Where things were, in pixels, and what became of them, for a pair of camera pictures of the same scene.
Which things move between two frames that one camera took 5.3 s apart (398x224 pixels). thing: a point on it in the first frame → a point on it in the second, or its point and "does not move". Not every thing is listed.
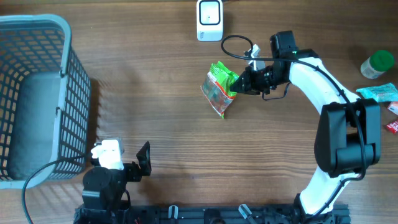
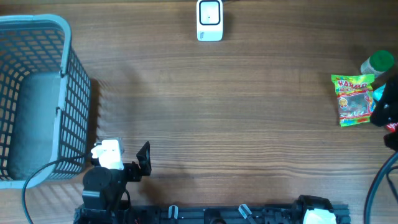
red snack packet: (393, 127) does not move
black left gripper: (135, 175) does not move
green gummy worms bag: (216, 88) → (355, 98)
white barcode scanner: (209, 20) does not move
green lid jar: (380, 61) does not move
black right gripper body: (266, 77) → (392, 140)
